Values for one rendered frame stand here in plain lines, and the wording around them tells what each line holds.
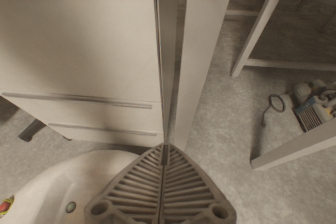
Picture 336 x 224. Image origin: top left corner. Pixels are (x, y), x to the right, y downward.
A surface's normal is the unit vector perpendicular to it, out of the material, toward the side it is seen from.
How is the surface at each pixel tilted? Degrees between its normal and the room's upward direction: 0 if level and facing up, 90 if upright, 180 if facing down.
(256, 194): 0
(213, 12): 90
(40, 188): 0
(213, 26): 90
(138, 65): 90
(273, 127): 0
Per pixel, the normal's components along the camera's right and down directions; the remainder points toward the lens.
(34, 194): 0.00, -0.56
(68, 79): -0.11, 0.83
